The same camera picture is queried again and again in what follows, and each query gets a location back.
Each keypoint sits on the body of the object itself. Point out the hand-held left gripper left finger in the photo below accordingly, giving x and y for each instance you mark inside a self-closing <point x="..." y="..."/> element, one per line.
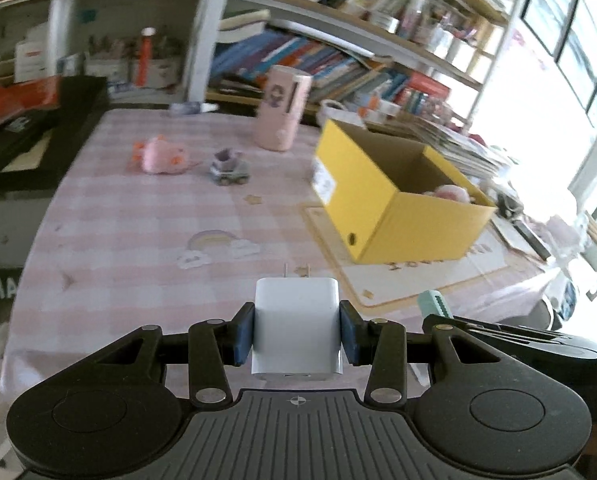
<point x="242" y="332"/>

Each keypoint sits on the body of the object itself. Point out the round pink plush toy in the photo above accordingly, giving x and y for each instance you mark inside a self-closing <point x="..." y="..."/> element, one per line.
<point x="451" y="192"/>

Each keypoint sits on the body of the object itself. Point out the pink axolotl plush toy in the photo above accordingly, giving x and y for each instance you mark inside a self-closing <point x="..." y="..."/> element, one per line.
<point x="161" y="156"/>

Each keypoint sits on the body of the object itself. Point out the white red carton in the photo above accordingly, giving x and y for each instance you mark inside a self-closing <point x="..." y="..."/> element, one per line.
<point x="29" y="60"/>

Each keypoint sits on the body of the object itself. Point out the grey toy car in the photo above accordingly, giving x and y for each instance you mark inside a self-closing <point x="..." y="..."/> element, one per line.
<point x="231" y="167"/>

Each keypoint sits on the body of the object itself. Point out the yellow cardboard box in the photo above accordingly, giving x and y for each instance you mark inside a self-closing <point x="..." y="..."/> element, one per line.
<point x="418" y="225"/>

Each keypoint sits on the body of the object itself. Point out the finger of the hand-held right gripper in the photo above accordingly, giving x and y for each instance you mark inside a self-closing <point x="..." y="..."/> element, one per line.
<point x="498" y="332"/>

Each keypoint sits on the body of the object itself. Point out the orange white box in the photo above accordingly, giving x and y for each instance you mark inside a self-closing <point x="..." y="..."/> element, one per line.
<point x="378" y="115"/>
<point x="386" y="105"/>

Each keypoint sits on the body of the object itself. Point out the row of leaning books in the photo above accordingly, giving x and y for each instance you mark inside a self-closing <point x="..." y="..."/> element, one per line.
<point x="318" y="67"/>

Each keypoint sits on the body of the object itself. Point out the red printed packet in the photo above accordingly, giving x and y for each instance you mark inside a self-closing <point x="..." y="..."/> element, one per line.
<point x="18" y="100"/>

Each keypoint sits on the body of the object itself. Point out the pink checked tablecloth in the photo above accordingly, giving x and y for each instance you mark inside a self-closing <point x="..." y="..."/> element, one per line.
<point x="153" y="240"/>

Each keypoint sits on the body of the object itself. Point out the red slim bottle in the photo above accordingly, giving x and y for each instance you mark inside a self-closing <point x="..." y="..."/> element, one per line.
<point x="144" y="57"/>

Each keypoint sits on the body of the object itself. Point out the pink cylindrical tumbler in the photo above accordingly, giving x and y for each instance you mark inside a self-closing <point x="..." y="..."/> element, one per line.
<point x="278" y="120"/>

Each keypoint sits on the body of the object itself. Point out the mint green plastic clip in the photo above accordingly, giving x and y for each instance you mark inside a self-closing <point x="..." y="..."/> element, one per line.
<point x="432" y="302"/>

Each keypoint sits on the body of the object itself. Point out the white bookshelf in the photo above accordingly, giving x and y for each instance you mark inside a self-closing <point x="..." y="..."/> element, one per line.
<point x="203" y="35"/>

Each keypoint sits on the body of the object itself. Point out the stack of magazines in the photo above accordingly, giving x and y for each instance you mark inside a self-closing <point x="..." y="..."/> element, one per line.
<point x="458" y="147"/>

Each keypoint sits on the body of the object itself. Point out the red boxed book set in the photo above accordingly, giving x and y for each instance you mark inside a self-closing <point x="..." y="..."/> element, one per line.
<point x="428" y="92"/>

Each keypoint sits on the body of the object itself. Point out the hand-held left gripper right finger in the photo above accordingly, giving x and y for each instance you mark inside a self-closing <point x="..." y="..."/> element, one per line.
<point x="349" y="332"/>

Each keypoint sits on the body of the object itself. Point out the white plug charger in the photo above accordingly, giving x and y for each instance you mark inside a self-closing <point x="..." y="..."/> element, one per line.
<point x="296" y="320"/>

